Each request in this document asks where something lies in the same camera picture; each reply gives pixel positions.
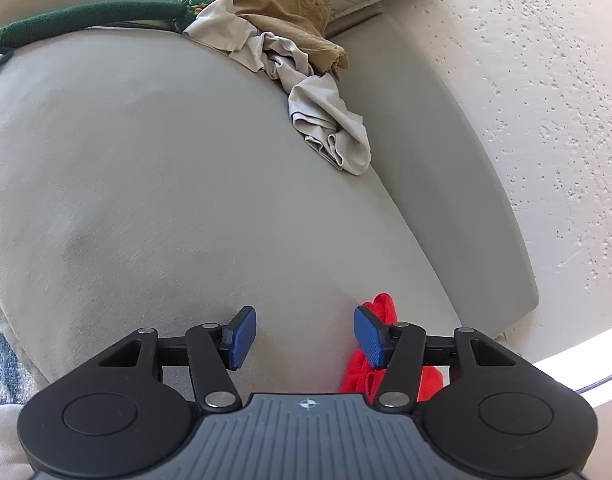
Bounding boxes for blue grey rug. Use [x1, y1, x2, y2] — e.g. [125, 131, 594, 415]
[0, 297, 43, 407]

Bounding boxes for red garment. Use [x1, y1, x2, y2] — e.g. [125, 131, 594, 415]
[340, 292, 445, 403]

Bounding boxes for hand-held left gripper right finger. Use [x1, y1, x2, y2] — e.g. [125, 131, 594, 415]
[353, 305, 515, 413]

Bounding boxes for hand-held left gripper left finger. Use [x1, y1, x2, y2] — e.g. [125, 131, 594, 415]
[97, 306, 257, 413]

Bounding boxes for light grey crumpled garment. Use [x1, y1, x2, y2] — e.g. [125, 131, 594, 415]
[260, 32, 373, 177]

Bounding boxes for grey sofa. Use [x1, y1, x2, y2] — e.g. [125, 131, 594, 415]
[0, 0, 541, 411]

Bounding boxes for tan crumpled garment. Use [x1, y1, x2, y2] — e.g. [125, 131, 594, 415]
[223, 0, 349, 81]

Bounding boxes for grey sofa back cushion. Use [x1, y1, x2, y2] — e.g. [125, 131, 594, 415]
[328, 2, 540, 342]

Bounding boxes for black cable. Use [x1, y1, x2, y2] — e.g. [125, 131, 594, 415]
[574, 359, 612, 394]

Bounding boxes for beige crumpled garment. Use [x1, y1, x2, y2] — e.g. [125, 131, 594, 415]
[182, 0, 267, 73]

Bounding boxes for dark green rolled garment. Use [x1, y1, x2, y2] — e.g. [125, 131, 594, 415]
[0, 2, 187, 58]

